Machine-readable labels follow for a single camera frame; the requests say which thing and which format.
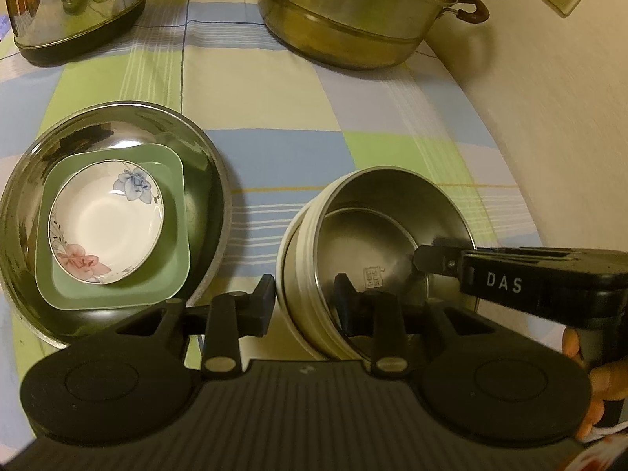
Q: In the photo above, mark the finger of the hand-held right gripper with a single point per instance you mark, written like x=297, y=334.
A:
x=434, y=260

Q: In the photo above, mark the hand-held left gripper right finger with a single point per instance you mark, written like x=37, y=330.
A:
x=343, y=310

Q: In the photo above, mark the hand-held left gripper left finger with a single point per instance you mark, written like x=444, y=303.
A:
x=265, y=306

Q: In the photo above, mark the stainless steel bowl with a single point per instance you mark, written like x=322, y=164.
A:
x=373, y=235

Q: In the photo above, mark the small floral dish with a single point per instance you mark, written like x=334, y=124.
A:
x=103, y=216

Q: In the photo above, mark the green square plate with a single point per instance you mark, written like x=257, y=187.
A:
x=73, y=289

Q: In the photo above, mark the large stainless steel basin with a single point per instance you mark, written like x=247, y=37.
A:
x=98, y=122

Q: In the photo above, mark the person's right hand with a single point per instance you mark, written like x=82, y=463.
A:
x=601, y=387

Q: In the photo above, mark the plaid tablecloth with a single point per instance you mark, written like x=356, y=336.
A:
x=294, y=132

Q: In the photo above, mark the red printed packaging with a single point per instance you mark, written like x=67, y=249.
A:
x=608, y=456

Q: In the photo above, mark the stainless steel steamer pot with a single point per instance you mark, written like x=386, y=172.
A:
x=343, y=19

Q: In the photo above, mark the stainless steel kettle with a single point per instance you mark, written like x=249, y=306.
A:
x=73, y=10

